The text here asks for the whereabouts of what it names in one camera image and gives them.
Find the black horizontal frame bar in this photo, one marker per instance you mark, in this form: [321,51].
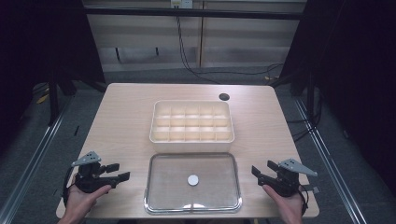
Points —
[193,13]

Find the person's left hand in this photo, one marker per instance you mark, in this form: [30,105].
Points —
[81,200]

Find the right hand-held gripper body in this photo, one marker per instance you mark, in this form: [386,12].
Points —
[288,180]

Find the metal floor rail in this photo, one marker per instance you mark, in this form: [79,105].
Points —
[34,155]
[327,155]

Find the person's right hand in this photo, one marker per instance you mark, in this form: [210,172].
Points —
[286,205]

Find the black metal stand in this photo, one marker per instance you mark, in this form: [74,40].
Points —
[53,102]

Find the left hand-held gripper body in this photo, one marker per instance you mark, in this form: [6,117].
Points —
[88,180]

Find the white wall socket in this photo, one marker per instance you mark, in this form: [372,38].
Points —
[181,3]

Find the white compartment storage box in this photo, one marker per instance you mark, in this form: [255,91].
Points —
[191,126]

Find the yellow floor tape piece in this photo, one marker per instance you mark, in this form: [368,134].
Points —
[43,99]

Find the black curtain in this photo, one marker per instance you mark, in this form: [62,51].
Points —
[355,77]
[37,46]

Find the clear lid with white knob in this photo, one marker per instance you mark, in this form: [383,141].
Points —
[193,189]

